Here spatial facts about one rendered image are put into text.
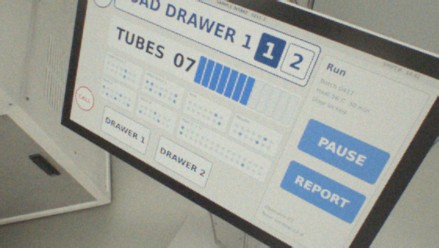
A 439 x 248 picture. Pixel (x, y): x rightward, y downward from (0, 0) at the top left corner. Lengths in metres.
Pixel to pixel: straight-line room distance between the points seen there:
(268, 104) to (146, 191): 1.23
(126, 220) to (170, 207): 0.19
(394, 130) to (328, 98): 0.08
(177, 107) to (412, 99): 0.30
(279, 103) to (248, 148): 0.08
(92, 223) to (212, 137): 1.21
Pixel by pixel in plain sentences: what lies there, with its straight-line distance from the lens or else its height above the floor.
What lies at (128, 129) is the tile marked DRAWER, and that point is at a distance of 0.57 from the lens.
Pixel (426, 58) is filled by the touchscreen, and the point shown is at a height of 1.19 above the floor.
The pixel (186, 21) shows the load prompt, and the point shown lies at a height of 1.15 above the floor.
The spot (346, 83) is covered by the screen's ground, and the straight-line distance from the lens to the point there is 0.42.
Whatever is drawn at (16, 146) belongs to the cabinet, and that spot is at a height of 0.61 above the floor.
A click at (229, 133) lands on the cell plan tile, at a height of 1.06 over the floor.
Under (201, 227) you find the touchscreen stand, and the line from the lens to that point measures 1.50.
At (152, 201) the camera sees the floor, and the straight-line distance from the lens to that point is 1.60.
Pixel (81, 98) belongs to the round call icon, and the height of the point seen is 1.01.
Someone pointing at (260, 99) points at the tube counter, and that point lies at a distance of 0.45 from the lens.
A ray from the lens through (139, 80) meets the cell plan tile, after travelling 0.54.
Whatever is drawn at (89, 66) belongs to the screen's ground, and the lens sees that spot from 0.60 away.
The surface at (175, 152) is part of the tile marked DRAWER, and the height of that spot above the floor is 1.01.
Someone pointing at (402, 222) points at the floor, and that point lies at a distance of 1.68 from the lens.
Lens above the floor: 1.48
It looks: 59 degrees down
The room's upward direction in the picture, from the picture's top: 5 degrees counter-clockwise
